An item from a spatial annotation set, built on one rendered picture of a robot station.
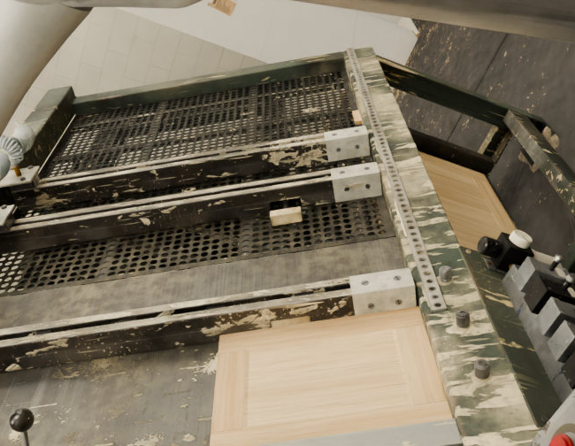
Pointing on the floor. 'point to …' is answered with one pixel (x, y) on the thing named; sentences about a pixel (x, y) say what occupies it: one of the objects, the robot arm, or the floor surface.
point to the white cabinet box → (287, 28)
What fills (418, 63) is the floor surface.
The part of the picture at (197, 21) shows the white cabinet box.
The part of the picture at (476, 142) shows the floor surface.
